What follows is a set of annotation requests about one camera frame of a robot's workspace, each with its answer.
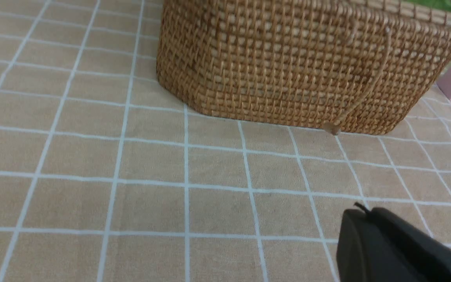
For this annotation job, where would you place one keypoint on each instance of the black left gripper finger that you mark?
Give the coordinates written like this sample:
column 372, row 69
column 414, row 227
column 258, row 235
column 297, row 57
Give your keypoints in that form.
column 378, row 246

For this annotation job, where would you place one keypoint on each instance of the woven wicker basket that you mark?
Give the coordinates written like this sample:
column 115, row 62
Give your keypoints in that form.
column 354, row 66

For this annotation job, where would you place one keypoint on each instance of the green fabric basket lining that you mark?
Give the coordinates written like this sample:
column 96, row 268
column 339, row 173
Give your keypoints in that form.
column 444, row 5

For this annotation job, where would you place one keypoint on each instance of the beige checkered tablecloth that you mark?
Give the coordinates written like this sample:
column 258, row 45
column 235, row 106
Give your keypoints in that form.
column 105, row 176

